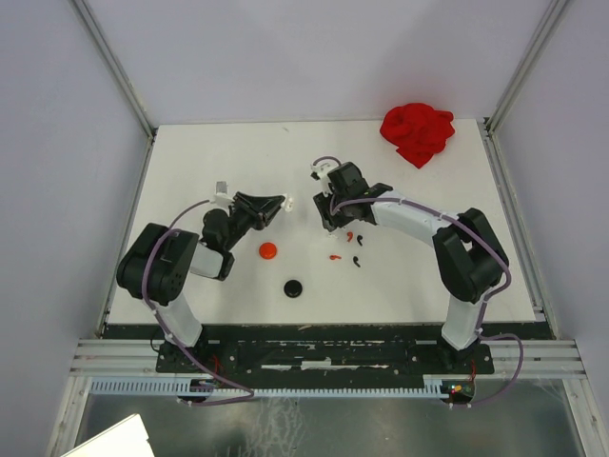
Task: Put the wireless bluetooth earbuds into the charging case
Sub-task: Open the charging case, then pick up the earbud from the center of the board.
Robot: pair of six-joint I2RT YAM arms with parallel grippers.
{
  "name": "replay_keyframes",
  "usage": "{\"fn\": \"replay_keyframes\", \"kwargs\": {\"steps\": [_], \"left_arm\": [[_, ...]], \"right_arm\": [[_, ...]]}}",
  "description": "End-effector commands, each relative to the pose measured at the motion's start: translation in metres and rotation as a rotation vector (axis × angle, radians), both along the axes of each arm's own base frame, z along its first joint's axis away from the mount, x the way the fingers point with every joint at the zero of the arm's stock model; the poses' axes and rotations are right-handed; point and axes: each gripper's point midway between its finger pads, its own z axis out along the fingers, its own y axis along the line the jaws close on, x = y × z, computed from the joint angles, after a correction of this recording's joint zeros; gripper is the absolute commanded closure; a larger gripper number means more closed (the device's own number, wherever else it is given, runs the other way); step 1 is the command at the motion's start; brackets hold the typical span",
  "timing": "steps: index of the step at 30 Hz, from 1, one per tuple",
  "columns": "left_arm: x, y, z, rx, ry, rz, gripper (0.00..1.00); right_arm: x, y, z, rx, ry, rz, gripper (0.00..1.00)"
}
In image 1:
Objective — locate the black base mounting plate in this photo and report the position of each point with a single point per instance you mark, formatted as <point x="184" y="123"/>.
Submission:
<point x="410" y="357"/>

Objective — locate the aluminium frame post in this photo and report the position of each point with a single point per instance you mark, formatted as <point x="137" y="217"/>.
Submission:
<point x="86" y="15"/>
<point x="542" y="36"/>

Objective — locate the red crumpled cloth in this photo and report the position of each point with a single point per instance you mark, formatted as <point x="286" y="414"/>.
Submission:
<point x="418" y="131"/>

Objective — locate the white paper sheet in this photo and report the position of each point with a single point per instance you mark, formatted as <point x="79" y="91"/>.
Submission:
<point x="128" y="438"/>

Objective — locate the right aluminium frame post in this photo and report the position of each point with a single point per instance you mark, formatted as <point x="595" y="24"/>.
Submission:
<point x="542" y="36"/>

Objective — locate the white slotted cable duct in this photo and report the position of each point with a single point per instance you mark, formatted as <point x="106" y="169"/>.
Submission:
<point x="201" y="387"/>

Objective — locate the left aluminium frame post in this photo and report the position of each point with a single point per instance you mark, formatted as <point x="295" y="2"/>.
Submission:
<point x="86" y="15"/>

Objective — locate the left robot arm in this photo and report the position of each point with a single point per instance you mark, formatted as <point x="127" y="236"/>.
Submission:
<point x="156" y="267"/>

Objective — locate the black round earbud case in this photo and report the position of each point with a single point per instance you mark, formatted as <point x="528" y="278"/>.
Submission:
<point x="293" y="288"/>

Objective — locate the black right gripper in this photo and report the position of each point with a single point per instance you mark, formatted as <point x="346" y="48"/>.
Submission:
<point x="328" y="220"/>

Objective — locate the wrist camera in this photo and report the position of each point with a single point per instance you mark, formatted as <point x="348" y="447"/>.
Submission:
<point x="319" y="173"/>
<point x="221" y="191"/>

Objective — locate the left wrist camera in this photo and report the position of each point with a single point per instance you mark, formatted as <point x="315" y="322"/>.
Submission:
<point x="221" y="191"/>

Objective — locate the white round earbud case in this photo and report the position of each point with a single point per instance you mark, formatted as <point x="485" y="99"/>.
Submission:
<point x="288" y="203"/>

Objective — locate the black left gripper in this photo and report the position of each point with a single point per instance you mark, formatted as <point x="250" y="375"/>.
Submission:
<point x="261" y="214"/>

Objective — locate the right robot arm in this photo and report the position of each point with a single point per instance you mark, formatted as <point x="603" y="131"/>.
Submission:
<point x="472" y="263"/>

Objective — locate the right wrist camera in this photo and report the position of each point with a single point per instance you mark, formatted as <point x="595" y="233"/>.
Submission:
<point x="319" y="173"/>

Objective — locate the aluminium front rail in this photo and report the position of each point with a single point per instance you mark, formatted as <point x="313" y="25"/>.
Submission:
<point x="559" y="359"/>

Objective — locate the orange round earbud case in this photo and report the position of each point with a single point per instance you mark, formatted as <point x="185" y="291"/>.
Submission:
<point x="268" y="250"/>

